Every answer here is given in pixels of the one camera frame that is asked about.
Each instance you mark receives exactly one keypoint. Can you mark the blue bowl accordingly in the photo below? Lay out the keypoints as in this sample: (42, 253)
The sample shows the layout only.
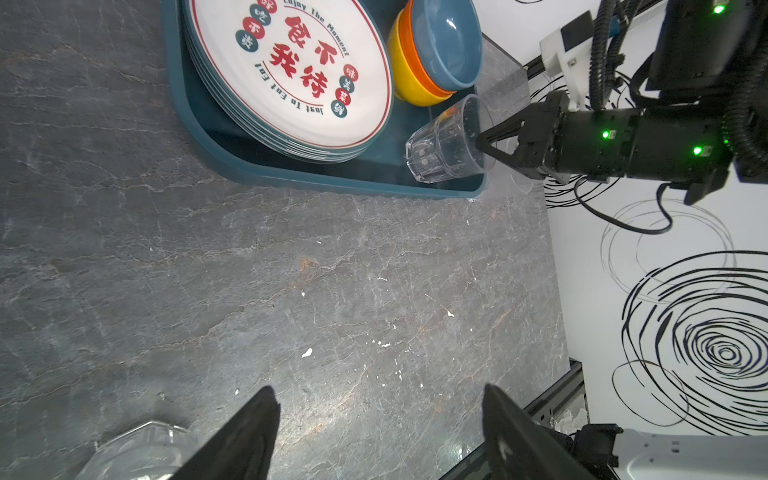
(448, 38)

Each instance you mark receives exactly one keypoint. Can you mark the orange bowl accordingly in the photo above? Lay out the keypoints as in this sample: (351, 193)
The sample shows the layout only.
(412, 56)

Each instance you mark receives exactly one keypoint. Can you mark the green rimmed white plate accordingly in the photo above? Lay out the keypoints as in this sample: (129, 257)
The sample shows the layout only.
(270, 132)

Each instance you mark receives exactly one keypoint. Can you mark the yellow bowl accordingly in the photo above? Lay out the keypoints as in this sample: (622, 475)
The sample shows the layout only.
(407, 86)

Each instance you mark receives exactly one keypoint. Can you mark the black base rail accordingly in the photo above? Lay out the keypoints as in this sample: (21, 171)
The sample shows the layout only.
(543, 410)

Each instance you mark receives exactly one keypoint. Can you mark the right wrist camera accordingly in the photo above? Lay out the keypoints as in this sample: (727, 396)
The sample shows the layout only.
(566, 54)

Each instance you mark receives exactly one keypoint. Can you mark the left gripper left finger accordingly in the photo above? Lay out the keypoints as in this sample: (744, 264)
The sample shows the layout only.
(243, 447)

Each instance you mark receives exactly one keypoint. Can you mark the teal plastic bin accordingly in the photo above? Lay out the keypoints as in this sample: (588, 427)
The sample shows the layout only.
(234, 154)

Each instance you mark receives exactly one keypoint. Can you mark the clear glass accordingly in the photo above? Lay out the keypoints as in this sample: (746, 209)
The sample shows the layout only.
(153, 450)
(445, 149)
(502, 84)

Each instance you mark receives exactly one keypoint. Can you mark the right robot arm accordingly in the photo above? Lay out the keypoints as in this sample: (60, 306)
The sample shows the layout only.
(665, 302)

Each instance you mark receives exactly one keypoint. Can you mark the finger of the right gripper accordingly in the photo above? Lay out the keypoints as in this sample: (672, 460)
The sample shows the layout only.
(519, 160)
(523, 125)

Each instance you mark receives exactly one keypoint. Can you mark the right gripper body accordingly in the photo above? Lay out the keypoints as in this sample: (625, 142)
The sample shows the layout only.
(681, 145)

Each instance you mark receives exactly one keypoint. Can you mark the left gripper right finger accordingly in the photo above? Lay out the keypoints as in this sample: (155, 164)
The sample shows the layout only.
(519, 448)

